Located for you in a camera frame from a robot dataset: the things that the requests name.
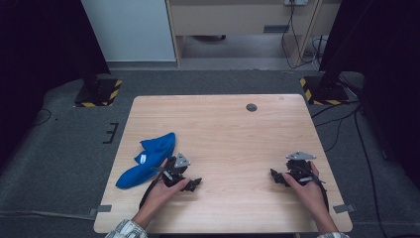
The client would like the hand-held gripper black cable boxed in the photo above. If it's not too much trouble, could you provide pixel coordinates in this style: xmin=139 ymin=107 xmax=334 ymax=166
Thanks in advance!
xmin=306 ymin=167 xmax=331 ymax=213
xmin=138 ymin=170 xmax=166 ymax=210

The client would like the thin black floor cable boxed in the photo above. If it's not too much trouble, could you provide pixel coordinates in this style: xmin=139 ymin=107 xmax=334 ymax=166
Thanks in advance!
xmin=31 ymin=107 xmax=53 ymax=128

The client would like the black power cable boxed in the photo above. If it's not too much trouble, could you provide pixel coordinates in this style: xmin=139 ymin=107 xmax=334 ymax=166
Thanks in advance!
xmin=280 ymin=2 xmax=323 ymax=71

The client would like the white panel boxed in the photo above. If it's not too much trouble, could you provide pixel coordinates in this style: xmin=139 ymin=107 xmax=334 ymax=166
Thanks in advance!
xmin=80 ymin=0 xmax=176 ymax=63

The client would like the black stand base hazard tape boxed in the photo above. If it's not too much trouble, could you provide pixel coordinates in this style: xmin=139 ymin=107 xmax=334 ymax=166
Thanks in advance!
xmin=298 ymin=74 xmax=351 ymax=107
xmin=73 ymin=77 xmax=124 ymax=109

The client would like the person's left hand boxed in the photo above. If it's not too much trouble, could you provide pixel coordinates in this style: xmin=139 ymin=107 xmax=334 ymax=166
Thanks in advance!
xmin=144 ymin=160 xmax=191 ymax=216

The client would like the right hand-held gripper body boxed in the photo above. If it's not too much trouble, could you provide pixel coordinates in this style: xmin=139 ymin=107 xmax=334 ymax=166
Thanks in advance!
xmin=284 ymin=150 xmax=317 ymax=186

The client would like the black curtain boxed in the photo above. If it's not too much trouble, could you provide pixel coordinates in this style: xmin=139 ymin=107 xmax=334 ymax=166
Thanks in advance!
xmin=318 ymin=0 xmax=420 ymax=181
xmin=0 ymin=0 xmax=112 ymax=168

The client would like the grey tape strip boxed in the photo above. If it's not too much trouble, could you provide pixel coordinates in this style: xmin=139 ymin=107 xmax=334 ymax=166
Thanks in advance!
xmin=87 ymin=204 xmax=113 ymax=218
xmin=332 ymin=203 xmax=358 ymax=214

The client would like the person's right hand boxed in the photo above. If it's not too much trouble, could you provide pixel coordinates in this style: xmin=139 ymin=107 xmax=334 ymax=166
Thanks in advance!
xmin=281 ymin=161 xmax=329 ymax=219

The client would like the left hand-held gripper black cable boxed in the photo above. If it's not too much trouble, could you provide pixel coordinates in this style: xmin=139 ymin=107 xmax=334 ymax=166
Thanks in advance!
xmin=138 ymin=170 xmax=166 ymax=210

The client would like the right hand-held gripper black cable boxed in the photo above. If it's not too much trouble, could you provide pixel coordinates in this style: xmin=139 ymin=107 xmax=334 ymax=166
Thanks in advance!
xmin=306 ymin=167 xmax=331 ymax=213

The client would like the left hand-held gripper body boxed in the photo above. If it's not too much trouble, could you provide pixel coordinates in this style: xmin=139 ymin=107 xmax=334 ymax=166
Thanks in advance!
xmin=152 ymin=152 xmax=192 ymax=188

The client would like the blue cloth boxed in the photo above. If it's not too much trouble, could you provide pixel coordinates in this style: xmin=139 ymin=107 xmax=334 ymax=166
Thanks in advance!
xmin=115 ymin=132 xmax=177 ymax=190

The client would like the long black floor cable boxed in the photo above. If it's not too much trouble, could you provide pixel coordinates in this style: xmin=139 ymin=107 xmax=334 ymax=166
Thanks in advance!
xmin=353 ymin=108 xmax=385 ymax=238

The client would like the dark round base under desk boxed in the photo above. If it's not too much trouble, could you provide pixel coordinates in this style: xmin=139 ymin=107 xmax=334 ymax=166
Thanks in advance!
xmin=190 ymin=34 xmax=228 ymax=44

